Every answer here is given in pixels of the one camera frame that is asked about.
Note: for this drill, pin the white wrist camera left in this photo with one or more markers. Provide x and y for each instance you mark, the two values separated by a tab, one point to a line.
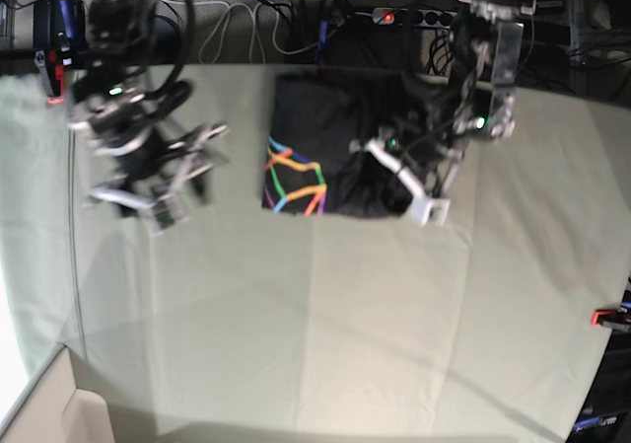
426	210

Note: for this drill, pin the black power strip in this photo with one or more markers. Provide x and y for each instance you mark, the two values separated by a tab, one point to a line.
424	18

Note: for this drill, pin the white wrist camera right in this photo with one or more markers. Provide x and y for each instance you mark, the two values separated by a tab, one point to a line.
164	214

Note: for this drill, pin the red black table clamp right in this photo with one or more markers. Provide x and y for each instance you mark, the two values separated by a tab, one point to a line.
615	319

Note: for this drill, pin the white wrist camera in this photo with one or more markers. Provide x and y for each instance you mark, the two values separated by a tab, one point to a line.
426	210
164	214

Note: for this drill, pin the black device box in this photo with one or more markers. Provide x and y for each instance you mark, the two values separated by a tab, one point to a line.
54	17

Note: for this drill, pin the light green table cloth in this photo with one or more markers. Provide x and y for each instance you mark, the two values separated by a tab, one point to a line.
242	325

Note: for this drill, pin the beige cardboard box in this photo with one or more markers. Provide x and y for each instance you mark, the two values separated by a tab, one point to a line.
52	408

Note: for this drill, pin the black t-shirt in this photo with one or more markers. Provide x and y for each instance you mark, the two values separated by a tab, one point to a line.
315	115

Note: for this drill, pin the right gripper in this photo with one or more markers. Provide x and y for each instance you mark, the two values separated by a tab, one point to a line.
150	166

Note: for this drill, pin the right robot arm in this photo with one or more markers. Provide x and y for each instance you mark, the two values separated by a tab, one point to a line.
120	118

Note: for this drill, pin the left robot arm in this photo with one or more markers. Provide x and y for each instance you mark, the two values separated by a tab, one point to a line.
478	99

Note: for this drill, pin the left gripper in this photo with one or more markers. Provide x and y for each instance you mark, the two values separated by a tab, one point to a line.
394	169

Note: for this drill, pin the red black table clamp left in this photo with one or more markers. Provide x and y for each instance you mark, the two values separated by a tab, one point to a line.
49	64

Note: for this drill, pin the red black table clamp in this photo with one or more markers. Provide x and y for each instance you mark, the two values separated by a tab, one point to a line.
49	64
615	319

